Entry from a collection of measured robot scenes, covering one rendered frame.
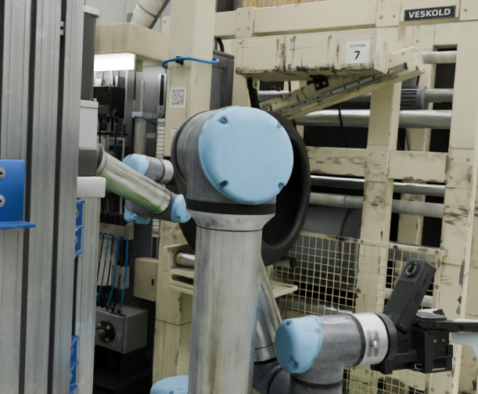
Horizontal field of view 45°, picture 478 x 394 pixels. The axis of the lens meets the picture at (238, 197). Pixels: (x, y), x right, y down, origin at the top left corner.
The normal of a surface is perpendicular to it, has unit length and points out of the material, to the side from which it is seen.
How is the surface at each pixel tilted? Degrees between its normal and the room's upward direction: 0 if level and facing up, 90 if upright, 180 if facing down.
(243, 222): 135
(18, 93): 90
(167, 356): 90
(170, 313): 90
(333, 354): 90
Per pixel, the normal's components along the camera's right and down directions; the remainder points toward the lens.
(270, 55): -0.56, 0.03
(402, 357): 0.38, -0.04
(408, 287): -0.79, -0.53
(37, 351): 0.74, 0.09
